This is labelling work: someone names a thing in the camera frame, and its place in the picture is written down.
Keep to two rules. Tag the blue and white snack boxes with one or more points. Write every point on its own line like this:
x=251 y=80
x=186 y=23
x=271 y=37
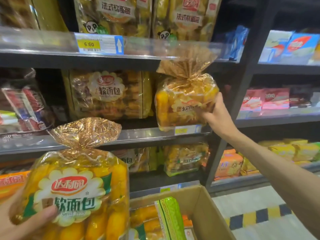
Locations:
x=292 y=47

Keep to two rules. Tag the person's left hand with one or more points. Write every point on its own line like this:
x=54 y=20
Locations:
x=10 y=227

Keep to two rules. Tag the white and yellow price tag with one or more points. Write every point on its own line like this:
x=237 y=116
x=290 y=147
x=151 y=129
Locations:
x=97 y=43

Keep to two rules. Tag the small orange packet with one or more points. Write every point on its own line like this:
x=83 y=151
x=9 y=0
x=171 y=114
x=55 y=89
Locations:
x=188 y=226

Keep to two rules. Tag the clear bread bag, white label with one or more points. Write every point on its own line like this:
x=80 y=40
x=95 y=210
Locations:
x=136 y=158

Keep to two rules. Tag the person's right hand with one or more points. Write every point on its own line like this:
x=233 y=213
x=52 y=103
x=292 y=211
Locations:
x=221 y=119

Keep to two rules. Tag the row of yellow snack packets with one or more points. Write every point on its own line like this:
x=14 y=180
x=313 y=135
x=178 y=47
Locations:
x=292 y=151

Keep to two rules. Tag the yellow bread bag, green label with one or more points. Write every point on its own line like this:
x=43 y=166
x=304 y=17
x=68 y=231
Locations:
x=186 y=158

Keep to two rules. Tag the person's right forearm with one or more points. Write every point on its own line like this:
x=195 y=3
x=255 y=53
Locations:
x=275 y=177

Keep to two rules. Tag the pink biscuit packets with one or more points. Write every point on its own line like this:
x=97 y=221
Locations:
x=265 y=98

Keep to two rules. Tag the person's left thumb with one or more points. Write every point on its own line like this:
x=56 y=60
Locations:
x=41 y=214

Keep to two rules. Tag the black metal shelf unit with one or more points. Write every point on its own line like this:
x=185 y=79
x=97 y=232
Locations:
x=75 y=61
x=280 y=68

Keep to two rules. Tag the person's right thumb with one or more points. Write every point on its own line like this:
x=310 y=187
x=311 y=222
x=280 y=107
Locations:
x=207 y=115

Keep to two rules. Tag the blue foil packets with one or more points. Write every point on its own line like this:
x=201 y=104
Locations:
x=237 y=42

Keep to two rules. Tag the red and blue snack packet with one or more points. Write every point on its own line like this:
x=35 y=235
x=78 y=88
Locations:
x=25 y=107

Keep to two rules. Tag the small yellow price tag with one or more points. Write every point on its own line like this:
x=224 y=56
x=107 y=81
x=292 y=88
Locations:
x=186 y=130
x=170 y=189

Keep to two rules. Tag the brown and yellow snack packet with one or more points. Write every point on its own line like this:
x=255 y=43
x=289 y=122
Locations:
x=30 y=12

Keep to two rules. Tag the soft bread bag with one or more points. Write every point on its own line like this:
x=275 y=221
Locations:
x=82 y=187
x=107 y=94
x=182 y=99

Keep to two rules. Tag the orange biscuit packets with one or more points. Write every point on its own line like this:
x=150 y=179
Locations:
x=228 y=164

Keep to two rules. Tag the dark brown biscuit packet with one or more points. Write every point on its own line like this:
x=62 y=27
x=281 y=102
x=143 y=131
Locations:
x=300 y=97

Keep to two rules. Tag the orange snack packet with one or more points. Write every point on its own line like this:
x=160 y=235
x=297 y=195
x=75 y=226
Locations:
x=11 y=183

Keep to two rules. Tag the green patterned snack packet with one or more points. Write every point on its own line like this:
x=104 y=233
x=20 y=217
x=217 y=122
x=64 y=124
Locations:
x=171 y=219

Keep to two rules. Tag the yellow bread bag, panda print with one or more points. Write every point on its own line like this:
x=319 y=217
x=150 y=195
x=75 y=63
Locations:
x=187 y=17
x=115 y=14

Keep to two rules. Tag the brown cardboard box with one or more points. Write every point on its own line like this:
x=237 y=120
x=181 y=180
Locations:
x=205 y=212

